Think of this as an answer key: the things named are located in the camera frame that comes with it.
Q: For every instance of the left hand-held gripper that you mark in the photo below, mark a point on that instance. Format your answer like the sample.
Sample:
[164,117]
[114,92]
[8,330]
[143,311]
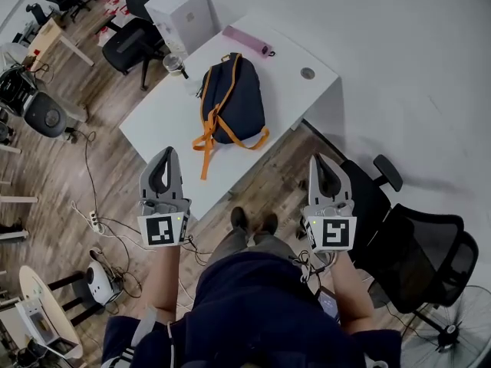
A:
[163,231]

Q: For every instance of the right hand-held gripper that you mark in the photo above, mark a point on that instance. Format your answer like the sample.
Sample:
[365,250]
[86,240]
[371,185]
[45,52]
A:
[335,232]

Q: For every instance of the person's right forearm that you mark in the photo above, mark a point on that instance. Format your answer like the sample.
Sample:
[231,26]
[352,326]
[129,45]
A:
[351,297]

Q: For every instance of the person's left forearm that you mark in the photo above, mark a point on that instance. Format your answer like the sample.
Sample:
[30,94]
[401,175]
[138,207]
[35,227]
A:
[163,282]

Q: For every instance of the person's right black shoe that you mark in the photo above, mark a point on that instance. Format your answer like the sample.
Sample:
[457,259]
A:
[271,222]

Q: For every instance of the person's black shoe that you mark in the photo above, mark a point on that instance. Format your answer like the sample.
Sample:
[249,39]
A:
[271,222]
[238,217]

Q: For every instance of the white power strip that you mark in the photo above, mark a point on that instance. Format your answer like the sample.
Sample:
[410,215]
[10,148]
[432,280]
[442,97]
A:
[96,221]

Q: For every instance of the person's left black shoe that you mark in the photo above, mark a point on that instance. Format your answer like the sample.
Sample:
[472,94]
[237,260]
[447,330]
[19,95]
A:
[238,217]

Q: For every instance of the person's grey trousers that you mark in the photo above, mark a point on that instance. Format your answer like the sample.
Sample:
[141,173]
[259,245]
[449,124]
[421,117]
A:
[234,244]

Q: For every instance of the glass jug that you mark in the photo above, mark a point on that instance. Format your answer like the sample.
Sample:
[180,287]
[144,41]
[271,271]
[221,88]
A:
[172,64]

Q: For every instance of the black phone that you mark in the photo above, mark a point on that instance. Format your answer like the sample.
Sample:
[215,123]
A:
[329,303]

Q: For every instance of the black mesh office chair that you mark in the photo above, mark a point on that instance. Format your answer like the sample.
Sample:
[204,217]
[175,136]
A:
[426,251]

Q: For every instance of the white round robot device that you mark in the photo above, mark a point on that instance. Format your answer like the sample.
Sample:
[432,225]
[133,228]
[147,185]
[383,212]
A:
[97,282]

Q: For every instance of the black round appliance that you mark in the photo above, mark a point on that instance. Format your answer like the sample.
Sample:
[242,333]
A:
[46,115]

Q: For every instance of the black padded office chair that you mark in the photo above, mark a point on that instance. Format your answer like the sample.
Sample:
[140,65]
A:
[128,46]

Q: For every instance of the person's navy top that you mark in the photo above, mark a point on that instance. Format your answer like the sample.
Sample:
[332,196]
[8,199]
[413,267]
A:
[253,313]

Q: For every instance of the pink pouch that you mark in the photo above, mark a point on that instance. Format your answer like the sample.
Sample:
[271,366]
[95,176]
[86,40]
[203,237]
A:
[245,40]

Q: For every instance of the white box appliance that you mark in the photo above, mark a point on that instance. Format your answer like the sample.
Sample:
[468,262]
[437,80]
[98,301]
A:
[184,12]

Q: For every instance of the round white side table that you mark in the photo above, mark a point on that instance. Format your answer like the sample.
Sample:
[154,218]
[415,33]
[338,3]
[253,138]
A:
[42,305]

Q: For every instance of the light wooden desk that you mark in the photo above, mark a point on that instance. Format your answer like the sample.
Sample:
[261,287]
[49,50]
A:
[48,35]

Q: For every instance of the black floor fan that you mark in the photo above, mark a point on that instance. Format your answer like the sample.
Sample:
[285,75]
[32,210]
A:
[452,328]

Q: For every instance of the small black office chair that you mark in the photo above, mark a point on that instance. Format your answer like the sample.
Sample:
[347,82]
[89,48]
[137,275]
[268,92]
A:
[38,13]

